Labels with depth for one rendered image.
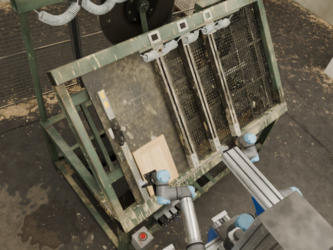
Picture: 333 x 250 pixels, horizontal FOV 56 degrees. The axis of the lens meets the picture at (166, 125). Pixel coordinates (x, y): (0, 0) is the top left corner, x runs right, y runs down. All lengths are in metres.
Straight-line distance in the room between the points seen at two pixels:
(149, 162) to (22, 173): 1.83
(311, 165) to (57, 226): 3.14
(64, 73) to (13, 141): 2.25
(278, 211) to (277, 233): 0.10
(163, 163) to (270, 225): 1.40
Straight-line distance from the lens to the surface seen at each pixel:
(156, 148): 2.54
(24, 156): 4.05
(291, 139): 4.61
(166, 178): 1.79
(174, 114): 2.56
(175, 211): 2.71
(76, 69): 2.13
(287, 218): 1.44
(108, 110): 2.28
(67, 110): 2.16
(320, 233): 1.47
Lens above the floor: 3.21
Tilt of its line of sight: 50 degrees down
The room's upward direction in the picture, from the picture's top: 9 degrees clockwise
